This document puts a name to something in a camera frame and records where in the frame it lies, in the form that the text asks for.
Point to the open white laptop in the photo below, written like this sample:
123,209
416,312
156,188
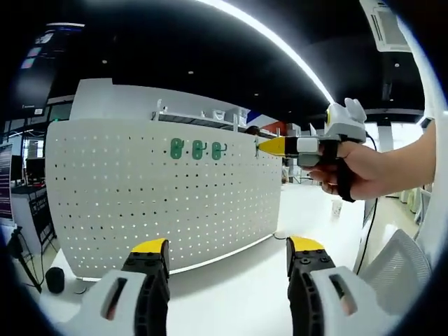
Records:
5,182

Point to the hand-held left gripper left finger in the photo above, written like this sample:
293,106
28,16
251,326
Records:
150,280

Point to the grey metal shelf rack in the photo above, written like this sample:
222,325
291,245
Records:
192,119

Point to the white perforated mounting plate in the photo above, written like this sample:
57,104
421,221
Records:
140,210

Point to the small black cylinder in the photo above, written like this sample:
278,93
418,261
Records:
55,280

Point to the group of white storage bins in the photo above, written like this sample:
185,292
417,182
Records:
217,115

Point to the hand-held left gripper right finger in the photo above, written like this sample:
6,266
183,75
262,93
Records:
308,280

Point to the person's right hand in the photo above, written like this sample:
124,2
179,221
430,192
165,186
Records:
365,171

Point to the white paper cup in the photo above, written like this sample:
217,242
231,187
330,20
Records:
337,209

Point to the large dark hanging screen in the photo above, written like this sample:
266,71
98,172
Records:
35,80

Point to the long ceiling light strip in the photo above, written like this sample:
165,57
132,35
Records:
297,57

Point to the white mesh office chair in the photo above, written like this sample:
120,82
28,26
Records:
399,266

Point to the black laptop stand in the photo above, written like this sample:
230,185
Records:
26,262

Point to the white ceiling air conditioner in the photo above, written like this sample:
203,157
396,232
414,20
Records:
385,24

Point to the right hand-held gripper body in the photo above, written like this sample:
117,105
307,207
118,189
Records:
344,122

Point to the black desktop monitor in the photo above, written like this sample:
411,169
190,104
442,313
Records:
35,171

